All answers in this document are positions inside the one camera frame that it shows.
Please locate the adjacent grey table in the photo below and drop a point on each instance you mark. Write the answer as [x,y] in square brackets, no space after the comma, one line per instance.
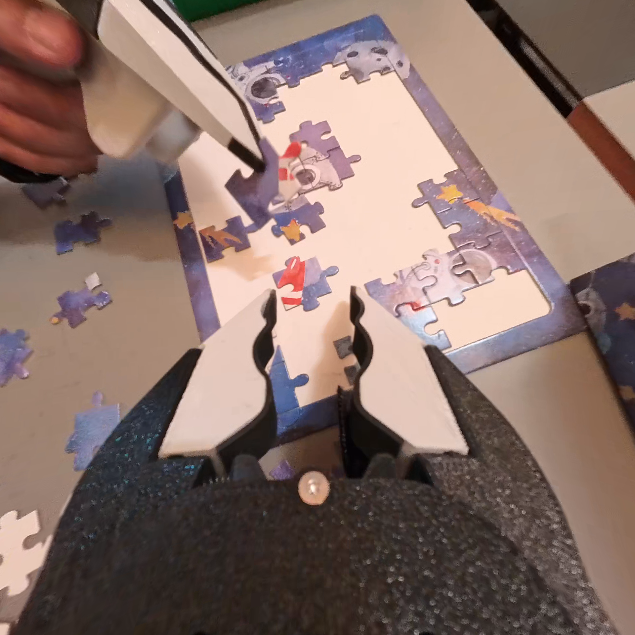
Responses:
[595,49]

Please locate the moon crater puzzle piece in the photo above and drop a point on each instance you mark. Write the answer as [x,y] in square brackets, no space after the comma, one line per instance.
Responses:
[372,59]

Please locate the white astronaut puzzle piece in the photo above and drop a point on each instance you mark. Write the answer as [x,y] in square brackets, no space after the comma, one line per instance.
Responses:
[446,275]

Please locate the space print puzzle box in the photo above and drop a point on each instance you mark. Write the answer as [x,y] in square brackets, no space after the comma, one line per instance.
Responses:
[610,347]

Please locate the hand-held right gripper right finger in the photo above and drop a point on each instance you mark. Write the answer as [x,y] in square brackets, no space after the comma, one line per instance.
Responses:
[407,397]

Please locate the orange comet tail puzzle piece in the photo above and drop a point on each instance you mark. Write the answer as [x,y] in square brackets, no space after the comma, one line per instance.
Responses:
[223,238]

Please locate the grey porthole half puzzle piece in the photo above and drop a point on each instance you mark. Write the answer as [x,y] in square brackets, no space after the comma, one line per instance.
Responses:
[310,173]

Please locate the assembled astronaut puzzle pieces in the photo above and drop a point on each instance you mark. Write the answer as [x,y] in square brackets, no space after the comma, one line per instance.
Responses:
[278,74]

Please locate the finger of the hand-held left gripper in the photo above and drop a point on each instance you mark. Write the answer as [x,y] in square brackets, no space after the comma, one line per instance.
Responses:
[163,59]
[198,42]

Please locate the blue puzzle piece white corner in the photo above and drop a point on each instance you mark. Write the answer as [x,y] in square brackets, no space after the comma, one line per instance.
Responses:
[79,300]

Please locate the grey moon puzzle piece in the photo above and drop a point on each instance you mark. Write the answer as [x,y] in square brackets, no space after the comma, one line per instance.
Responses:
[343,347]

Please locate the red rocket puzzle piece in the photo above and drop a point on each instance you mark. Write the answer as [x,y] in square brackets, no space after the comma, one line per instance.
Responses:
[302,285]

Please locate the person's left hand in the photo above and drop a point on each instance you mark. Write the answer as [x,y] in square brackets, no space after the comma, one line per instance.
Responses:
[34,99]

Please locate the joined comet star puzzle pieces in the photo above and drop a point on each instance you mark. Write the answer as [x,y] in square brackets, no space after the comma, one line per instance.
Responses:
[461,208]

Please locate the pile of puzzle pieces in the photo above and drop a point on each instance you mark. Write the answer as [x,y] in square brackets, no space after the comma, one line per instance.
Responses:
[20,550]

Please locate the grey satellite puzzle piece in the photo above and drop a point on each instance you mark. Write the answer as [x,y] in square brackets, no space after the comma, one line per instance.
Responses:
[342,163]

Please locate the blue puzzle piece orange star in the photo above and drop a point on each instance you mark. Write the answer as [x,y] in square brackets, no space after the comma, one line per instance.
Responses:
[297,223]

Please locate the plain purple puzzle piece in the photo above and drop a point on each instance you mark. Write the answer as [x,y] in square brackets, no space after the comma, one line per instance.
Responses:
[310,134]

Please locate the purple puzzle piece rocket nose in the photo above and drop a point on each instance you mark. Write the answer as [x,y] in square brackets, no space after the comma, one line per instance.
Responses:
[258,193]

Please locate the blue space puzzle frame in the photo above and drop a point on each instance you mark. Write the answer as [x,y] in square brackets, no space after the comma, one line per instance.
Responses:
[397,114]

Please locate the green plastic bin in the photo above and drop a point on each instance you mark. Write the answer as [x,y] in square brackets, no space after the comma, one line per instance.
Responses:
[228,7]

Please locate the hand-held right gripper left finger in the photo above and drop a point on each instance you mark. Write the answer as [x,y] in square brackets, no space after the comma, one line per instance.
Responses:
[218,397]

